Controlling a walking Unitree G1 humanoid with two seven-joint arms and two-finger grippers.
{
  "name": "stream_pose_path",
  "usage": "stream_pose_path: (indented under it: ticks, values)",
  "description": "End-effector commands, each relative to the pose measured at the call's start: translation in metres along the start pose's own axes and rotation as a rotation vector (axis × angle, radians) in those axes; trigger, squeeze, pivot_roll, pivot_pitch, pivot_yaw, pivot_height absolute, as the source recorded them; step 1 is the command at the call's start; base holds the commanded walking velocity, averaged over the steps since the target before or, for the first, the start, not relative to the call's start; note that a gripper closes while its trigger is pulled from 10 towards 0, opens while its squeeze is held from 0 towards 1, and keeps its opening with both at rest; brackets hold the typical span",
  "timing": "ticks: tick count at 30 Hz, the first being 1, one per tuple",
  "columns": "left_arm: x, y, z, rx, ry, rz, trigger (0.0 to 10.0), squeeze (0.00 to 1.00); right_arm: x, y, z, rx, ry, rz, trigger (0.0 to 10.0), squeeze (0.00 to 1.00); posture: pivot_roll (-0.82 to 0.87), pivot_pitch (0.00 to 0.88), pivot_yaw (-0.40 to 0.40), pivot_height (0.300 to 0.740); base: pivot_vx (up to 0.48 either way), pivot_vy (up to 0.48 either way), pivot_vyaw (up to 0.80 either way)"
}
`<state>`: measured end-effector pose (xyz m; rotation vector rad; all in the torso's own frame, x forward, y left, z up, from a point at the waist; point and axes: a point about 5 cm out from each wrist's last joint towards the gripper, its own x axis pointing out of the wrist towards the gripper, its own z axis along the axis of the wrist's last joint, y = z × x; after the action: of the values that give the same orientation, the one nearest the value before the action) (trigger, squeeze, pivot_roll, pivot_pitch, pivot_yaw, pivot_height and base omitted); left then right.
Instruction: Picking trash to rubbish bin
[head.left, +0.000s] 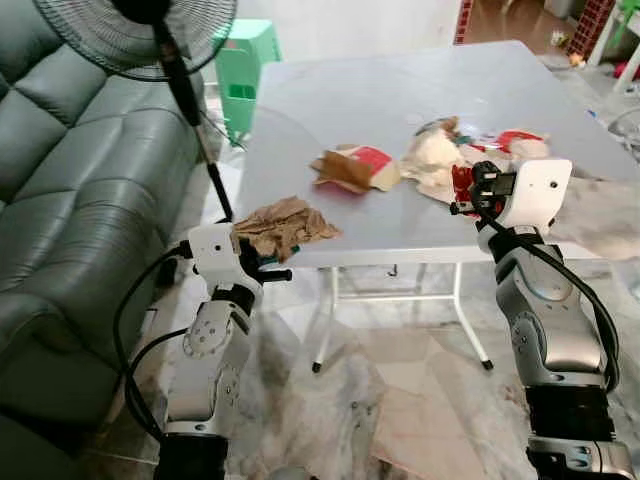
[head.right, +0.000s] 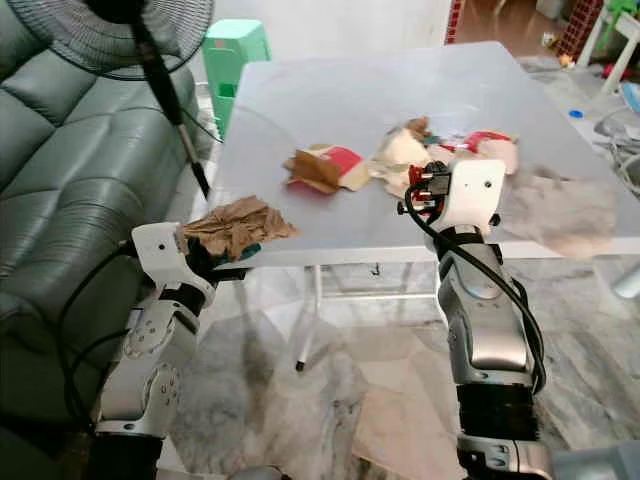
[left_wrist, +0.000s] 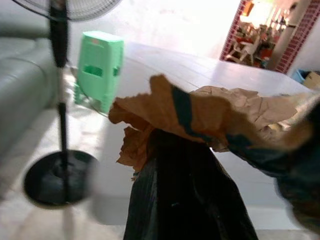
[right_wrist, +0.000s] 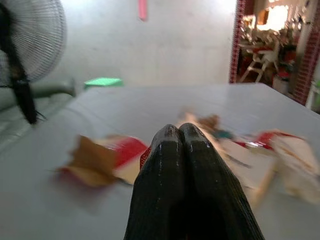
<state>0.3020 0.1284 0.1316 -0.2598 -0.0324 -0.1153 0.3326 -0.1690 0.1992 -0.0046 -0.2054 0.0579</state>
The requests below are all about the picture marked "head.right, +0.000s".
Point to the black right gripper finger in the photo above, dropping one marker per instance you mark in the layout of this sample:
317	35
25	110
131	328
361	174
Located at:
410	208

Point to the red shiny wrapper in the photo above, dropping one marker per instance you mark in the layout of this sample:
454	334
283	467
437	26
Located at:
415	180

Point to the brown teal wrapper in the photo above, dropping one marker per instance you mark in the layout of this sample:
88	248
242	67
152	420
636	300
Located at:
240	225

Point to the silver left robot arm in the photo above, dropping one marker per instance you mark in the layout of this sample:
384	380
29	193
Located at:
150	370

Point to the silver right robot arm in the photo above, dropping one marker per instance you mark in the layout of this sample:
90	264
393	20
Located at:
490	330

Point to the white paper sheet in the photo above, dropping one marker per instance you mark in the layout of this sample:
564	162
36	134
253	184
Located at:
395	180

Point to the cream crumpled paper wad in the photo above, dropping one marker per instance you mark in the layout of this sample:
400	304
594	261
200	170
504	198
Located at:
400	150

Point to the small brown crumpled wrapper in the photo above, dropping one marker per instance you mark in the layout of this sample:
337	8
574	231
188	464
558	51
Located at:
418	127

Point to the kraft snack packet red label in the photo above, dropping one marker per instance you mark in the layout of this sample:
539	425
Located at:
340	160
485	140

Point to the white metal table legs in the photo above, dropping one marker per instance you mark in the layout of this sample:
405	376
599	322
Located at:
307	320

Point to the grey-green leather sofa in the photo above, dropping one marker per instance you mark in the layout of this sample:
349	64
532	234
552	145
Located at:
80	200

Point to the black standing fan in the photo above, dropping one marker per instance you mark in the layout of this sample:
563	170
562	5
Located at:
157	70

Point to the green plastic stool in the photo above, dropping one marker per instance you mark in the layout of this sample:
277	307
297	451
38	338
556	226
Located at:
240	45

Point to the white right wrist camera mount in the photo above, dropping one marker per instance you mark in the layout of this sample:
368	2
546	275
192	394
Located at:
480	195

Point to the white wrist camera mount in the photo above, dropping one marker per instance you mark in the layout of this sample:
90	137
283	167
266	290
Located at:
160	250
480	195

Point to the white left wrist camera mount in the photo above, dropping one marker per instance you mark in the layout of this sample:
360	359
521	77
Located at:
160	250

